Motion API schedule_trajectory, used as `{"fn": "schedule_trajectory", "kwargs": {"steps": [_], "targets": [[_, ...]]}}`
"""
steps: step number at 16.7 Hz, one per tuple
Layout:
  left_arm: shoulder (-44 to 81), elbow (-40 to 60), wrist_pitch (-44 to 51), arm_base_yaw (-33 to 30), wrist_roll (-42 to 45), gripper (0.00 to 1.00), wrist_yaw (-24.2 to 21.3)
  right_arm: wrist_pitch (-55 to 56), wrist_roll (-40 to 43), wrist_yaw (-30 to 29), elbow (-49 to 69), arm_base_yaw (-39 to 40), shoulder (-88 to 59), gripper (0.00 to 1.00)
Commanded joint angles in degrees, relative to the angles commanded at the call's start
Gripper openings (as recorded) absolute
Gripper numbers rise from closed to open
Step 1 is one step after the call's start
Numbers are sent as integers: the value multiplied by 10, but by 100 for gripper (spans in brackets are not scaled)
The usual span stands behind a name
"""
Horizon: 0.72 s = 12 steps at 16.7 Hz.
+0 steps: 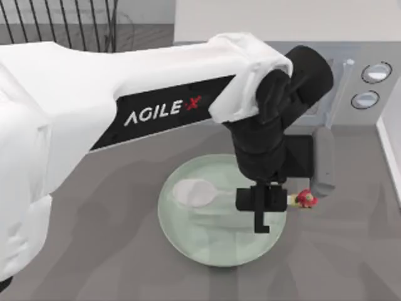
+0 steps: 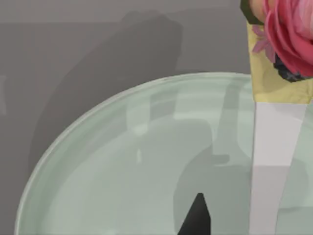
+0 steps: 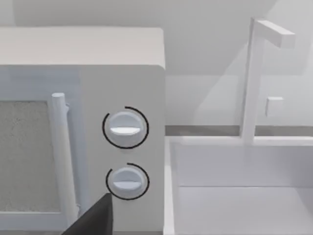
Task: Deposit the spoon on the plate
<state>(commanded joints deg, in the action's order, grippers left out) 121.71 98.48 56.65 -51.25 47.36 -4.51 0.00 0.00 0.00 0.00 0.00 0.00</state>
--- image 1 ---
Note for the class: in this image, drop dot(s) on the white spoon with red end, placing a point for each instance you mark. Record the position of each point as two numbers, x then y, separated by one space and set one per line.
194 192

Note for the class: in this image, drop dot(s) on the large grey microwave knob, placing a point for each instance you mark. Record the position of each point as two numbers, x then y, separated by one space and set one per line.
376 72

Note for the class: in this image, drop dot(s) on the pale green round plate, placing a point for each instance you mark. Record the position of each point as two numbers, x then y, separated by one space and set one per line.
219 238

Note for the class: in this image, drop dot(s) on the pale microwave oven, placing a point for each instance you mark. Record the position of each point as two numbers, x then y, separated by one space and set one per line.
360 50

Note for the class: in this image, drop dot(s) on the small grey microwave knob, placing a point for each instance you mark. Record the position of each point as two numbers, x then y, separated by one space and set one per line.
365 99

